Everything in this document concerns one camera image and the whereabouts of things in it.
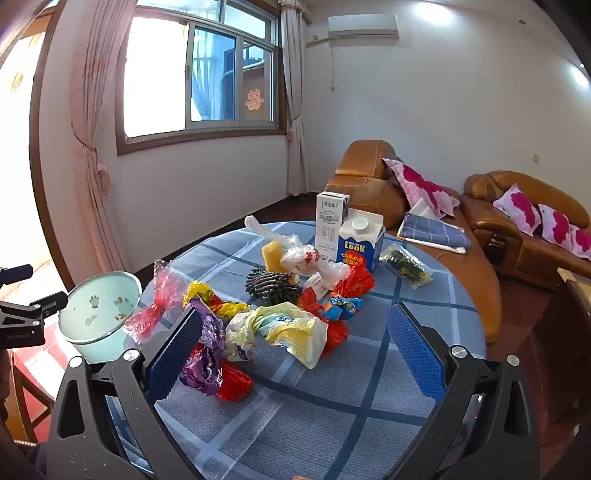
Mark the pink tied curtain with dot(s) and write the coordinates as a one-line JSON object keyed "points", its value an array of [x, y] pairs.
{"points": [[295, 115], [101, 138]]}

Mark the black knobby scrubber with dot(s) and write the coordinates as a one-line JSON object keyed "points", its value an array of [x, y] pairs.
{"points": [[272, 286]]}

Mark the red foil wrapper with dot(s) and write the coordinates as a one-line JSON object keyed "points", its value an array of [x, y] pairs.
{"points": [[235, 383]]}

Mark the dark brown door frame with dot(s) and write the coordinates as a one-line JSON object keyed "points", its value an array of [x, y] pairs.
{"points": [[46, 184]]}

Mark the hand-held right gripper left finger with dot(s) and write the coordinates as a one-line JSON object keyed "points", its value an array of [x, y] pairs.
{"points": [[175, 350]]}

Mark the yellow sponge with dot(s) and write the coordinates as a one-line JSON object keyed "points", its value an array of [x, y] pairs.
{"points": [[272, 256]]}

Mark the clear red-printed plastic bag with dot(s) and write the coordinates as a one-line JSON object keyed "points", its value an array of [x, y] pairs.
{"points": [[304, 258]]}

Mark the blue plaid folded cloth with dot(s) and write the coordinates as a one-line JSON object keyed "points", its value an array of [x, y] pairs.
{"points": [[434, 233]]}

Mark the light blue trash bin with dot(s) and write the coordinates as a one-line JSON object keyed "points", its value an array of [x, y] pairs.
{"points": [[101, 314]]}

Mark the wooden stool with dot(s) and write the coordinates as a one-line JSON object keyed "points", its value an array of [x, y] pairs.
{"points": [[27, 397]]}

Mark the white folded cloth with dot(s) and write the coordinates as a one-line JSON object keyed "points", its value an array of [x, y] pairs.
{"points": [[422, 208]]}

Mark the red window decal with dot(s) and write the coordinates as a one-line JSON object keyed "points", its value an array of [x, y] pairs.
{"points": [[252, 100]]}

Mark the tall white milk carton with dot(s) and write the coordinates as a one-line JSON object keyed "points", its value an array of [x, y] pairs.
{"points": [[330, 221]]}

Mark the pink plastic wrapper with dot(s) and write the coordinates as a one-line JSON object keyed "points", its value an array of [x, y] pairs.
{"points": [[157, 304]]}

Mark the white snack packet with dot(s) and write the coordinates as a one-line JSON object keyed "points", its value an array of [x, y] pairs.
{"points": [[318, 282]]}

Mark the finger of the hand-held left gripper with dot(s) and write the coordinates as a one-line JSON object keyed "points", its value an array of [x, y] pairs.
{"points": [[16, 274], [44, 305]]}

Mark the brown leather armchair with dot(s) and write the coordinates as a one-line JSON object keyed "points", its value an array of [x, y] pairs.
{"points": [[364, 184]]}

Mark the white yellow plastic bag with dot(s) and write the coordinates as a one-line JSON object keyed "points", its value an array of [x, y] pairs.
{"points": [[286, 332]]}

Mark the brown leather sofa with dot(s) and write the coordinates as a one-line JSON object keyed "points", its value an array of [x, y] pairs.
{"points": [[535, 258]]}

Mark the purple foil wrapper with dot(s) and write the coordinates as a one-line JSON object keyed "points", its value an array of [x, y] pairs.
{"points": [[210, 327]]}

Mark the wooden cabinet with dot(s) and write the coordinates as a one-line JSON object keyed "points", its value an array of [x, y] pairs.
{"points": [[575, 295]]}

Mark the clear packet of dark snacks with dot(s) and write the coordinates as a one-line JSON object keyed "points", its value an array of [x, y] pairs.
{"points": [[404, 265]]}

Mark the blue orange snack packet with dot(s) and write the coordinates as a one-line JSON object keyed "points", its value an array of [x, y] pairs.
{"points": [[344, 305]]}

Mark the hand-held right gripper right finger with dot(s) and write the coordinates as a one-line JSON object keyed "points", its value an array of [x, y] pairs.
{"points": [[415, 355]]}

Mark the blue white-capped carton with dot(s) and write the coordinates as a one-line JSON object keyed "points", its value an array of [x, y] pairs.
{"points": [[358, 249]]}

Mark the white air conditioner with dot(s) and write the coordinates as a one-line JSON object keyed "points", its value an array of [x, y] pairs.
{"points": [[362, 25]]}

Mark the sliding glass window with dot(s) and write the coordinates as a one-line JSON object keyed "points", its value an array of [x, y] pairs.
{"points": [[157, 74]]}

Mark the blue plaid tablecloth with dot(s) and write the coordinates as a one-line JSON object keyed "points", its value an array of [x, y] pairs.
{"points": [[300, 415]]}

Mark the yellow red plastic bag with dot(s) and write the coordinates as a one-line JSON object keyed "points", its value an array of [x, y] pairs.
{"points": [[198, 290]]}

